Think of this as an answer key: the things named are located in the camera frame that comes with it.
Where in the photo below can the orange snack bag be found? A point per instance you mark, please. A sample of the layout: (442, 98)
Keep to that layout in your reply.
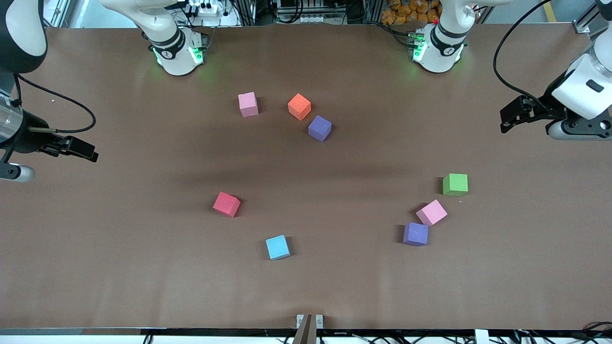
(406, 12)

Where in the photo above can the purple foam cube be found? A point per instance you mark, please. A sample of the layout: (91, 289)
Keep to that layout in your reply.
(319, 128)
(415, 234)

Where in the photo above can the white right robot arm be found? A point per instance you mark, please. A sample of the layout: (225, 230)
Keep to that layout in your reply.
(174, 52)

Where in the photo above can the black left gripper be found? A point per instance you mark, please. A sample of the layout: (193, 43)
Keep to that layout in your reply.
(551, 107)

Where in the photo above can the dark pink foam cube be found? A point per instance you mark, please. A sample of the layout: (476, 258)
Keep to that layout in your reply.
(226, 204)

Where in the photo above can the green foam cube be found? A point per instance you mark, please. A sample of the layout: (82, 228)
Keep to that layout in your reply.
(455, 184)

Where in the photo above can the white power strip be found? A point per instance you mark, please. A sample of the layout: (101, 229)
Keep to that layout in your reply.
(306, 19)
(206, 7)

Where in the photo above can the aluminium frame rail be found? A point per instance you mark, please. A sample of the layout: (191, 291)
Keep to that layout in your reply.
(585, 24)

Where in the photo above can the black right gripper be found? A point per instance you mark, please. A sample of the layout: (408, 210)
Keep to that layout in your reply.
(25, 139)

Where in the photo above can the orange foam cube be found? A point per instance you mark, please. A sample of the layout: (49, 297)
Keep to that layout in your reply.
(299, 106)

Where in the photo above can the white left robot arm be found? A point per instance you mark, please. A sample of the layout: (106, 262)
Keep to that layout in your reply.
(442, 52)

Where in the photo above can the light pink foam cube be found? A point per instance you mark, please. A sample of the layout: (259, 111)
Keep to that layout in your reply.
(248, 105)
(431, 212)

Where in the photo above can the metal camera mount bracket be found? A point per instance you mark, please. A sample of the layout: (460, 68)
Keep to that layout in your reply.
(310, 325)

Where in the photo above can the light blue foam cube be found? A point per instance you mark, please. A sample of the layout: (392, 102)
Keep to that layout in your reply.
(278, 247)

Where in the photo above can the aluminium frame post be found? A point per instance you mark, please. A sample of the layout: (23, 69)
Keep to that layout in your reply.
(60, 12)

